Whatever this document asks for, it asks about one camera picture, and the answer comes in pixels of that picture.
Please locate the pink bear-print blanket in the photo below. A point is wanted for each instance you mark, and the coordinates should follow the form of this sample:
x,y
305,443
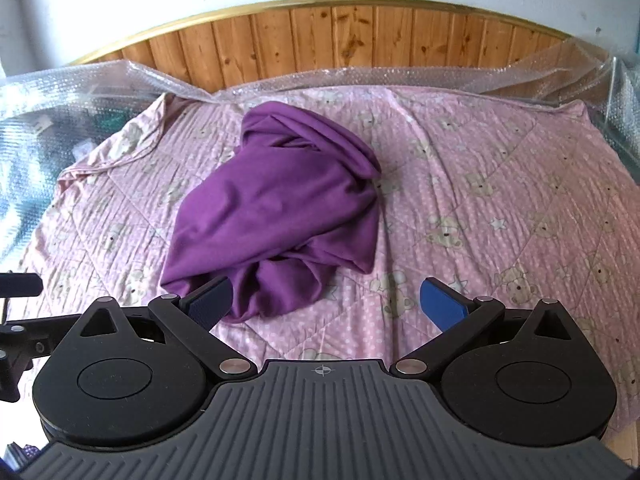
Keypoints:
x,y
475,220

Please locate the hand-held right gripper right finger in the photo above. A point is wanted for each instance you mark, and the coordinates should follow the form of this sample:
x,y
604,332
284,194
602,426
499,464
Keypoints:
x,y
442,305

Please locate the purple garment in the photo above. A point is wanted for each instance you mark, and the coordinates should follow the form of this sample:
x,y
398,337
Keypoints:
x,y
270,200

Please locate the clear bubble wrap sheet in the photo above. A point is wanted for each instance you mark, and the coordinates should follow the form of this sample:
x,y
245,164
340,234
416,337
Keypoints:
x,y
55,110

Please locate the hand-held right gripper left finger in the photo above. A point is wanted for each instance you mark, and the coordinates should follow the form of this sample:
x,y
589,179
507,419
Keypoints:
x,y
210,302

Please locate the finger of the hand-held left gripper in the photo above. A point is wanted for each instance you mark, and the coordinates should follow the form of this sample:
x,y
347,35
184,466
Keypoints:
x,y
30,332
20,284

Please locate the wooden headboard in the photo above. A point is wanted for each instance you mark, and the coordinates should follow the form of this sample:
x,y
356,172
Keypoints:
x,y
330,42

